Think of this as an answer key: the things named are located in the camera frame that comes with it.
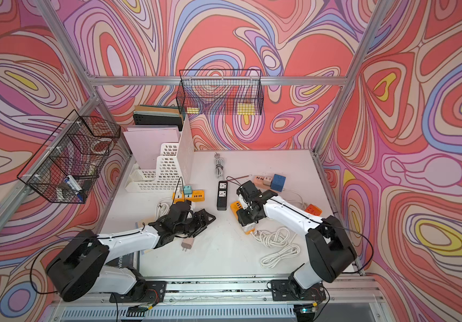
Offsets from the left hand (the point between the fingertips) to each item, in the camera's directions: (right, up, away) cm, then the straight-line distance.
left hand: (214, 223), depth 84 cm
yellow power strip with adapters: (-10, +10, +14) cm, 20 cm away
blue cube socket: (+30, +16, +12) cm, 36 cm away
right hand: (+14, -1, +2) cm, 14 cm away
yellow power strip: (+9, +5, +8) cm, 13 cm away
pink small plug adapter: (-12, -9, 0) cm, 14 cm away
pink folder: (-33, +36, +7) cm, 49 cm away
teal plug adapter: (-14, +13, +11) cm, 22 cm away
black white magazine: (-32, -13, -7) cm, 35 cm away
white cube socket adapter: (+14, -1, -4) cm, 15 cm away
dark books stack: (-28, +49, +10) cm, 57 cm away
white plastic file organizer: (-24, +19, +8) cm, 31 cm away
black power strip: (+3, +10, +14) cm, 18 cm away
